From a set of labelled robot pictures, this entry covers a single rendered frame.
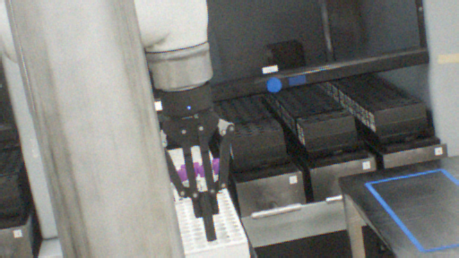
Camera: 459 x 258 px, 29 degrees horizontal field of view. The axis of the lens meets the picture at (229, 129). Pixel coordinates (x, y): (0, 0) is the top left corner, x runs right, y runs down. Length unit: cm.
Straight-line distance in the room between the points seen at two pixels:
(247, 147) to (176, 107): 59
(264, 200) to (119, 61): 113
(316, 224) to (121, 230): 115
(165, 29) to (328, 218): 74
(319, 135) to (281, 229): 21
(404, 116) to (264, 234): 39
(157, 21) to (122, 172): 54
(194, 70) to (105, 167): 56
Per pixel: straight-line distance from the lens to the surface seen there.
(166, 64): 124
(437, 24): 190
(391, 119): 189
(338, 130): 186
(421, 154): 185
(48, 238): 190
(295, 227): 182
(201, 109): 126
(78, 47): 68
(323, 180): 180
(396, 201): 152
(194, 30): 123
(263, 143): 184
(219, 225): 140
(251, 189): 178
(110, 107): 69
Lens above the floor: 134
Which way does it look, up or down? 14 degrees down
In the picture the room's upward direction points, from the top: 10 degrees counter-clockwise
